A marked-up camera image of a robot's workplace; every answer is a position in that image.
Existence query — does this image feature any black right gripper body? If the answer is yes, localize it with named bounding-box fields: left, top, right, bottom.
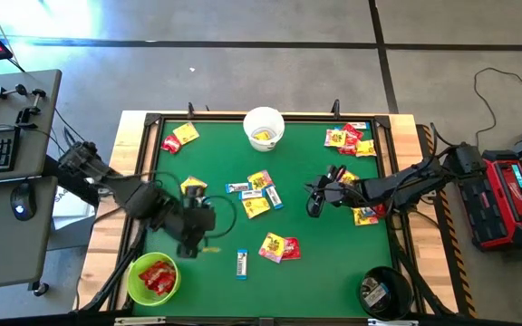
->
left=324, top=167, right=366, bottom=207

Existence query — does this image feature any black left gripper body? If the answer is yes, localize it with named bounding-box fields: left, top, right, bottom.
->
left=160, top=185, right=218, bottom=244

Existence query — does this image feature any black bucket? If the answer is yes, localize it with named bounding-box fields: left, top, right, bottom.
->
left=358, top=265, right=414, bottom=321

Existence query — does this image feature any green table mat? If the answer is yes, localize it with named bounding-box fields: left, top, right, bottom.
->
left=132, top=118, right=394, bottom=318

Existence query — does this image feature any lime green bucket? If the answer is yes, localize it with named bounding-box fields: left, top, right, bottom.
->
left=126, top=251, right=182, bottom=308

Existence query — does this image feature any white pumpkin-face bucket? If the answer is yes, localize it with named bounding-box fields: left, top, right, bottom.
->
left=242, top=106, right=286, bottom=153

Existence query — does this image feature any white cardboard box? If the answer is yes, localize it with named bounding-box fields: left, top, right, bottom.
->
left=51, top=183, right=102, bottom=227

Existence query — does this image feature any black desk leg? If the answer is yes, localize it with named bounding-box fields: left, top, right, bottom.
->
left=41, top=153, right=103, bottom=207

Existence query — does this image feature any red portable power station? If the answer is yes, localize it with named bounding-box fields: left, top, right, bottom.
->
left=458, top=149, right=522, bottom=253

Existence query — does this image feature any black computer mouse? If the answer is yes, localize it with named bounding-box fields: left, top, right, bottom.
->
left=9, top=183, right=38, bottom=222

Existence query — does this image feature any grey desk top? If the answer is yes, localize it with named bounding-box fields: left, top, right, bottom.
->
left=0, top=175, right=58, bottom=292
left=0, top=69, right=63, bottom=185

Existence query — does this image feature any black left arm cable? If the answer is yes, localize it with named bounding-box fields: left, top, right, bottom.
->
left=201, top=194, right=238, bottom=240

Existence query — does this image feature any silver metal bracket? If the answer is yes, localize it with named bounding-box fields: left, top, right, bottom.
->
left=367, top=318, right=420, bottom=326
left=113, top=316, right=167, bottom=326

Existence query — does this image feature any black floor cable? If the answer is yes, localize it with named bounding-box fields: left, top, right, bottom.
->
left=472, top=66, right=522, bottom=150

